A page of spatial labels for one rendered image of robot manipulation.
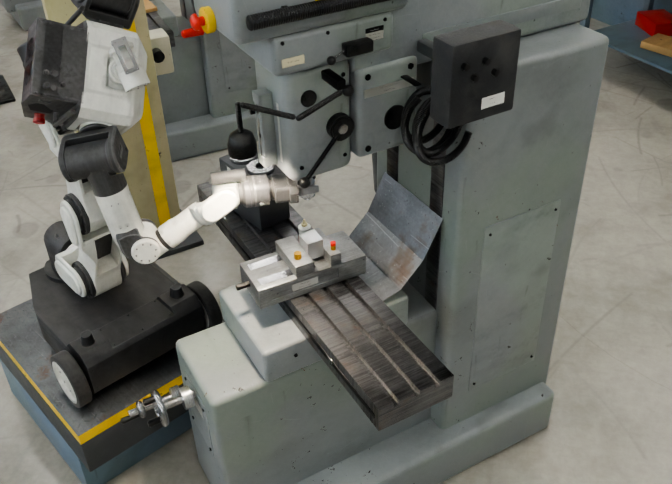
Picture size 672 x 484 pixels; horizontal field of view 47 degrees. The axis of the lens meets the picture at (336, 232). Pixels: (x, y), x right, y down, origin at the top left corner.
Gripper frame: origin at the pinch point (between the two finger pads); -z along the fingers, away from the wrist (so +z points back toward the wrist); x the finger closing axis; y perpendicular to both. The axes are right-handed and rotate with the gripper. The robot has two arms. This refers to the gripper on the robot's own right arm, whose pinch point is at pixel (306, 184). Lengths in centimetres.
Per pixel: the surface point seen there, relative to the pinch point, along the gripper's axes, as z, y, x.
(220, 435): 33, 66, -27
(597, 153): -209, 121, 188
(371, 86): -16.8, -31.4, -7.1
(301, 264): 3.9, 20.7, -9.4
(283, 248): 7.8, 20.7, -0.5
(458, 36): -33, -49, -24
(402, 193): -33.0, 16.9, 14.9
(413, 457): -30, 103, -20
